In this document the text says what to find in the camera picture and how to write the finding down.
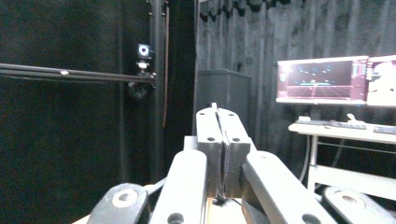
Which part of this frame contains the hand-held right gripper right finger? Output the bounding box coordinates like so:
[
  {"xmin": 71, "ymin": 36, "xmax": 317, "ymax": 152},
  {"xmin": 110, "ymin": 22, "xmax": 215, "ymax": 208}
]
[{"xmin": 218, "ymin": 108, "xmax": 339, "ymax": 224}]

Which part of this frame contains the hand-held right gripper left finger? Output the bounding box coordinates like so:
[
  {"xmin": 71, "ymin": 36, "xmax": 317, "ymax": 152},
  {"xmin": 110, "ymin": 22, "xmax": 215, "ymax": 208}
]
[{"xmin": 148, "ymin": 106, "xmax": 225, "ymax": 224}]

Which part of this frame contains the white desk with metal legs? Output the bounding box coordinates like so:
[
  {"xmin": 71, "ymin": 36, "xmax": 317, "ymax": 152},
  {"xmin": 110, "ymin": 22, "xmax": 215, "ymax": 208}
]
[{"xmin": 288, "ymin": 120, "xmax": 396, "ymax": 202}]

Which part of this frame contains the dark keyboard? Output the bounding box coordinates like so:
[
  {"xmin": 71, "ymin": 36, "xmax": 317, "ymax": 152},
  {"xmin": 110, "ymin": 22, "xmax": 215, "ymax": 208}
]
[
  {"xmin": 373, "ymin": 125, "xmax": 396, "ymax": 135},
  {"xmin": 294, "ymin": 119, "xmax": 369, "ymax": 131}
]

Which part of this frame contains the computer monitor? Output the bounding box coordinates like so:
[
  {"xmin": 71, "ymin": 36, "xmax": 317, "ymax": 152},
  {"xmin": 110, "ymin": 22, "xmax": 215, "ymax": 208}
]
[
  {"xmin": 365, "ymin": 54, "xmax": 396, "ymax": 108},
  {"xmin": 276, "ymin": 55, "xmax": 370, "ymax": 105}
]

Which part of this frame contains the dark curtain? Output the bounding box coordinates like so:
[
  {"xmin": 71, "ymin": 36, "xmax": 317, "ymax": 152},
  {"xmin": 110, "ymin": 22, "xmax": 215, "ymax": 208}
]
[{"xmin": 195, "ymin": 0, "xmax": 396, "ymax": 175}]

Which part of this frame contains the white hanging cable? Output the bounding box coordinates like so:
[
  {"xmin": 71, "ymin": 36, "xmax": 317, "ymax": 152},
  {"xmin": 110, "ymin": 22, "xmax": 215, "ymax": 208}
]
[{"xmin": 298, "ymin": 134, "xmax": 313, "ymax": 184}]

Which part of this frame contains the black vertical metal post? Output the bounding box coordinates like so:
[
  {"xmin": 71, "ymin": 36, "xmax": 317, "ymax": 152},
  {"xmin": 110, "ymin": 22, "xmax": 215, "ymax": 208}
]
[{"xmin": 148, "ymin": 0, "xmax": 171, "ymax": 185}]

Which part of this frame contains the small camera on stand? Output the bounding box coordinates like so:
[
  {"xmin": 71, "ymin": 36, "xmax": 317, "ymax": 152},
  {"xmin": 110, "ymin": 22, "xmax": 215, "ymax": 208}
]
[{"xmin": 135, "ymin": 43, "xmax": 155, "ymax": 76}]

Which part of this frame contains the black horizontal metal rail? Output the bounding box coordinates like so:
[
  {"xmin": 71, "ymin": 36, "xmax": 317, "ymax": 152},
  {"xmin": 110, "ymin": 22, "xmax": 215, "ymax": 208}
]
[{"xmin": 0, "ymin": 63, "xmax": 157, "ymax": 85}]

